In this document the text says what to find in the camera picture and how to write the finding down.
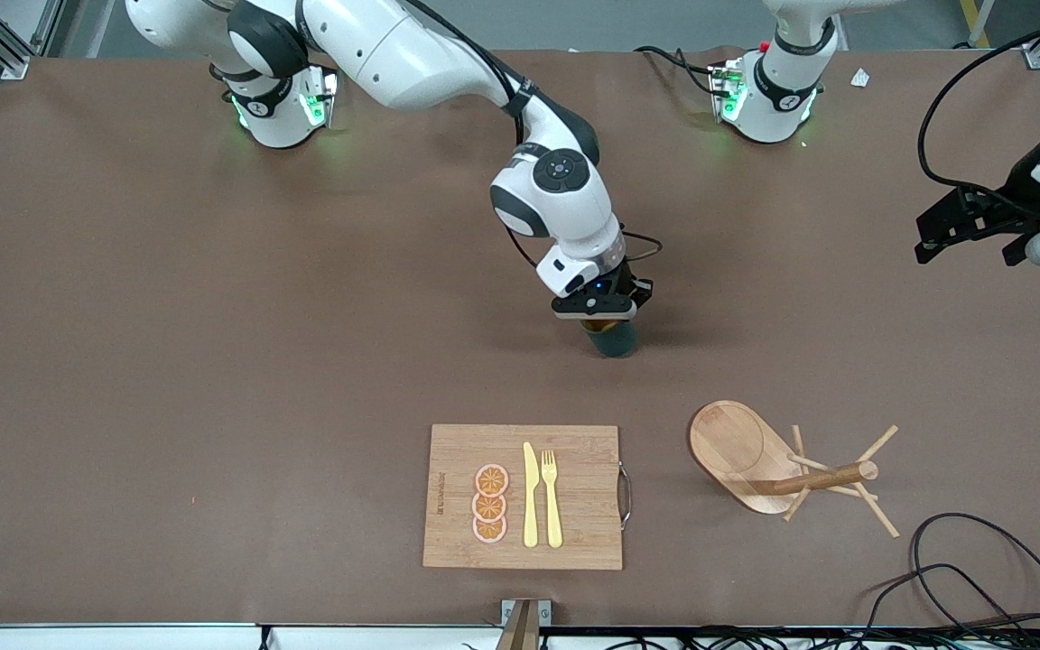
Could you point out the brown table cover sheet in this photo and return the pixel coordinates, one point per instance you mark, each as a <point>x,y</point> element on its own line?
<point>213,361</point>

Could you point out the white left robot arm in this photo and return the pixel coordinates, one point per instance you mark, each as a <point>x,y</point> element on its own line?
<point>777,90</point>

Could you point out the white paper scrap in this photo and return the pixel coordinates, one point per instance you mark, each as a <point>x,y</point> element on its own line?
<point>860,78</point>

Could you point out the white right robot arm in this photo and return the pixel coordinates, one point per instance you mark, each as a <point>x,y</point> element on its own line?
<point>394,45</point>

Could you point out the teal mug with tan inside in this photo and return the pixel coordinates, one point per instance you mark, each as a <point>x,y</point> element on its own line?
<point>615,341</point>

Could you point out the wooden mug rack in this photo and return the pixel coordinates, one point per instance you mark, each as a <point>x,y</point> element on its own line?
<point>732,447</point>

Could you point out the metal table edge bracket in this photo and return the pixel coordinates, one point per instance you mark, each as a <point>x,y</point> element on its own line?
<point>545,612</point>

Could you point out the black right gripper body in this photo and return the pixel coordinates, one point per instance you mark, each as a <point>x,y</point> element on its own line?
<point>636,290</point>

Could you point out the yellow plastic fork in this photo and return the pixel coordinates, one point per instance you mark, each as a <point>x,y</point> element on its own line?
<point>553,515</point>

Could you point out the yellow plastic knife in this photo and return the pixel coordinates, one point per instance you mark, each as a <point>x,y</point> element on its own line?
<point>531,506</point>

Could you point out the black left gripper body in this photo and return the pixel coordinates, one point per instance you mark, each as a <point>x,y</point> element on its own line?
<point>1014,200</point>

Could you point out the orange slice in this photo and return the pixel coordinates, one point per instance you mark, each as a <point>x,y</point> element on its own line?
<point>489,506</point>
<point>489,529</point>

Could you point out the bamboo cutting board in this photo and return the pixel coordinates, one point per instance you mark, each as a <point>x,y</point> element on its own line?
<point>583,506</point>

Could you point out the brown angled bar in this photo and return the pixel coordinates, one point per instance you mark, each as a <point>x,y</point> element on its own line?
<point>520,632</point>

